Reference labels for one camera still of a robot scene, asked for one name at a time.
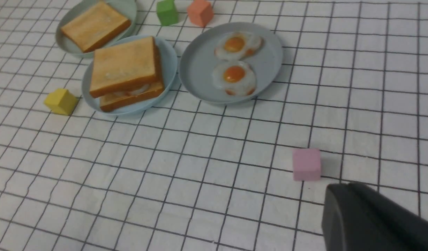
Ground pale green plate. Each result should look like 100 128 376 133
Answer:
55 0 137 58

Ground white grid tablecloth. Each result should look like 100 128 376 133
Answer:
0 0 428 251

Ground green cube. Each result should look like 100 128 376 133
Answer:
156 0 179 26

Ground yellow cube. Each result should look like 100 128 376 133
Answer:
43 88 78 116

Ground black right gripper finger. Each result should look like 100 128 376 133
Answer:
321 183 428 251

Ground orange cube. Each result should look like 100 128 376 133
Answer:
187 0 214 28

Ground pink cube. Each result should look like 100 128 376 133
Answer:
292 148 321 181

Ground fried egg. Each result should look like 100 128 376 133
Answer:
214 32 263 61
112 84 150 97
212 61 257 97

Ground light blue plate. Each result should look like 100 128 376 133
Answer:
81 37 178 116

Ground grey plate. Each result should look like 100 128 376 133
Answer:
178 22 284 105

